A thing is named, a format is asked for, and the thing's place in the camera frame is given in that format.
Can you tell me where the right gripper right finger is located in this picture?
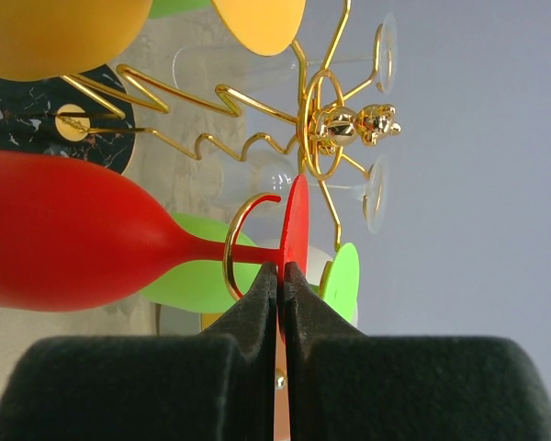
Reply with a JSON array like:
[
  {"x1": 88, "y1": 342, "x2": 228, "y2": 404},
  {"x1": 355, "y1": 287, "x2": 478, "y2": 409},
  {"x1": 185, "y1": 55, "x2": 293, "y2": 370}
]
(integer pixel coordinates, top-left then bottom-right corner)
[{"x1": 281, "y1": 264, "x2": 551, "y2": 440}]

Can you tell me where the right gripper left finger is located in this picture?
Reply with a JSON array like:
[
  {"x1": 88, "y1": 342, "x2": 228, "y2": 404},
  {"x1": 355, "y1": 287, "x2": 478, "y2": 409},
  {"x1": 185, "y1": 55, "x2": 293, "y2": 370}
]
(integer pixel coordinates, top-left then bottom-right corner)
[{"x1": 0, "y1": 264, "x2": 277, "y2": 440}]

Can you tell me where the green plastic goblet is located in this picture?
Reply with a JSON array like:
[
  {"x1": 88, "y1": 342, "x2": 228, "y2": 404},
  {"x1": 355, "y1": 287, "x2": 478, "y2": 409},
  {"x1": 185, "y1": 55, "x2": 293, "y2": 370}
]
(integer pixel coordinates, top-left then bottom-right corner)
[
  {"x1": 141, "y1": 213, "x2": 360, "y2": 325},
  {"x1": 148, "y1": 0, "x2": 210, "y2": 19}
]

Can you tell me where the clear wine glass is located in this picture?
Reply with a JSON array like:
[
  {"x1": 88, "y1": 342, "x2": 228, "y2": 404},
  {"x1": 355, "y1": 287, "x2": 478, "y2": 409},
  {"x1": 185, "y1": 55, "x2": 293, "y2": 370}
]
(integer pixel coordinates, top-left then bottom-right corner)
[
  {"x1": 196, "y1": 151, "x2": 389, "y2": 234},
  {"x1": 173, "y1": 13, "x2": 398, "y2": 94}
]

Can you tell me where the red plastic goblet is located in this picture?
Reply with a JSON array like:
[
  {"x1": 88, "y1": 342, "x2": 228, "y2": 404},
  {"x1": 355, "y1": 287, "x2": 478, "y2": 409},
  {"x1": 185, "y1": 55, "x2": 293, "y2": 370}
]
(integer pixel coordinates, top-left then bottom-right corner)
[{"x1": 0, "y1": 147, "x2": 311, "y2": 352}]

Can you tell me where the orange plastic goblet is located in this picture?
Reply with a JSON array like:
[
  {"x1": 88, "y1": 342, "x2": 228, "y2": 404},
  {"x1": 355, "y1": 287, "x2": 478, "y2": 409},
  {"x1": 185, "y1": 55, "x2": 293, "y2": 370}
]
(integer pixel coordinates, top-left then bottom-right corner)
[{"x1": 0, "y1": 1, "x2": 305, "y2": 82}]

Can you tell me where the gold wine glass rack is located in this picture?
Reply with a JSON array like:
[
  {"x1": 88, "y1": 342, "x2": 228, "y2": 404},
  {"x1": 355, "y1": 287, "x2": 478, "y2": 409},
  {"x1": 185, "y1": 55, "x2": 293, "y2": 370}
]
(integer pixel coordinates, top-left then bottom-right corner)
[{"x1": 0, "y1": 0, "x2": 403, "y2": 302}]

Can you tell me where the pastel mini drawer chest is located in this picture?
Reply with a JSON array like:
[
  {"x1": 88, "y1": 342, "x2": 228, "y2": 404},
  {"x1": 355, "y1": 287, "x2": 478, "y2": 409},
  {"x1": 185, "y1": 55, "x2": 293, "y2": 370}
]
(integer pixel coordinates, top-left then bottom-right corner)
[{"x1": 153, "y1": 237, "x2": 360, "y2": 441}]

